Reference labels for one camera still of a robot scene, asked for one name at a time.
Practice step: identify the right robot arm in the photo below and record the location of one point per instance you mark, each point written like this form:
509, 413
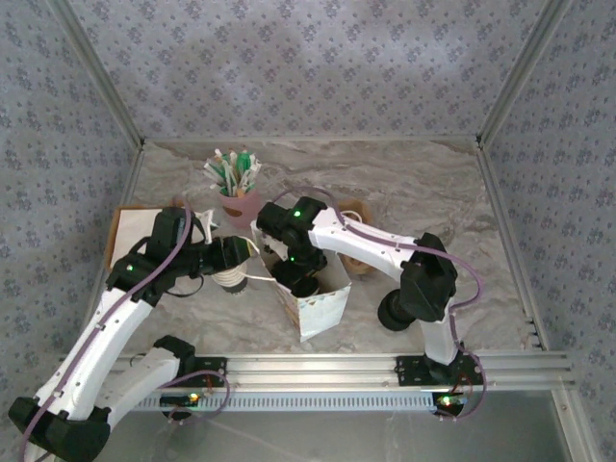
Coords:
366, 240

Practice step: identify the striped paper cup stack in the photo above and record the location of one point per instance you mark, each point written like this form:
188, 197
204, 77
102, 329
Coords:
231, 281

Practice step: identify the pink holder cup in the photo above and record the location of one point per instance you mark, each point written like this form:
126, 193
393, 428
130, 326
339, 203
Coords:
240, 212

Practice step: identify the white paper napkins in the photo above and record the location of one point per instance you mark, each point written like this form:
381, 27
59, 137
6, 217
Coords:
135, 231

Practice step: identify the green white paper packet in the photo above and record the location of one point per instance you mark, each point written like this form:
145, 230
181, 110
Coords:
214, 172

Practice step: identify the cardboard cup carrier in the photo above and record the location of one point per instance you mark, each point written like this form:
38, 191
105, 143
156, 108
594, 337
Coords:
358, 267

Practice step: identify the black cup lid stack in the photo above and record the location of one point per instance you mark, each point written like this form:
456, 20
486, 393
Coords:
391, 320

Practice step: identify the small circuit board with light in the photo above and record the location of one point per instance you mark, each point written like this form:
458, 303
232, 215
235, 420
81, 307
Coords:
450, 401
178, 399

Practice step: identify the aluminium table edge rail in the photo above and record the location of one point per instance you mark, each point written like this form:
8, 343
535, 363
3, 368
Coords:
385, 139
130, 183
505, 216

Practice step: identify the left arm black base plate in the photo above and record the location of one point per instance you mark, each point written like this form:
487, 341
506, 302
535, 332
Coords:
214, 370

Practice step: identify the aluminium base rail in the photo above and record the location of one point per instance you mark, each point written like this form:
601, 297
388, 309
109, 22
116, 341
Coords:
313, 368

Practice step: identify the aluminium corner post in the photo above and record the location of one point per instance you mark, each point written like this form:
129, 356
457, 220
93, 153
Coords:
521, 72
103, 72

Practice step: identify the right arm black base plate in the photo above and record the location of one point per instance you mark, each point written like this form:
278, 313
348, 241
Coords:
409, 370

